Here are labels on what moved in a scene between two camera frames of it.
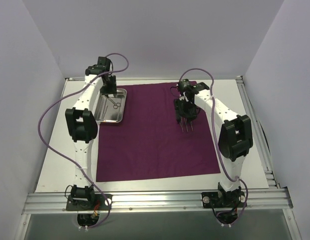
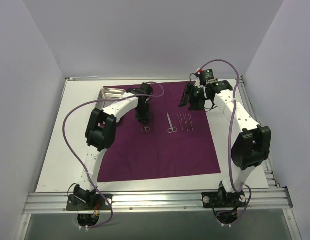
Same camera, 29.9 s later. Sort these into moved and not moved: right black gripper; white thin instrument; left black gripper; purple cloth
Moved: left black gripper; right black gripper
Not moved: purple cloth; white thin instrument
